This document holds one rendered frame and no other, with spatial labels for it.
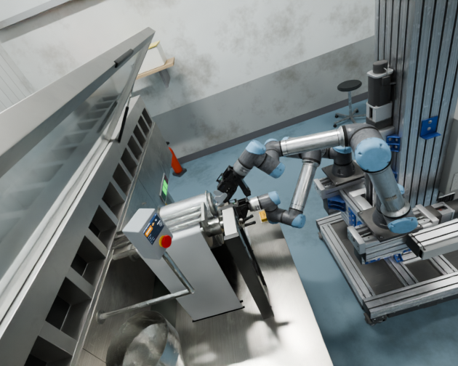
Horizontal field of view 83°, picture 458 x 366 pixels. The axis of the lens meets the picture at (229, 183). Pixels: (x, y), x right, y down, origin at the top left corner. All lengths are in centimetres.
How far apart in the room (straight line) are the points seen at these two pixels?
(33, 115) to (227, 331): 114
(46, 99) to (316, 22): 402
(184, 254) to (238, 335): 47
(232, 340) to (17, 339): 79
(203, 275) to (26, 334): 58
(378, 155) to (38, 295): 111
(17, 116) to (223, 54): 370
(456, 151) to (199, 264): 138
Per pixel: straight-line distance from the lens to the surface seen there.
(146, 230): 59
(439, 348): 224
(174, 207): 128
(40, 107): 35
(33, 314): 79
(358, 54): 459
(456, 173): 185
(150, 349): 79
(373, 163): 112
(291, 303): 128
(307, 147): 122
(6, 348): 74
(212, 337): 132
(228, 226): 87
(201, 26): 389
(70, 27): 414
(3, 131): 30
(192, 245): 96
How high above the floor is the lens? 204
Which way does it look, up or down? 35 degrees down
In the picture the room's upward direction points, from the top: 22 degrees counter-clockwise
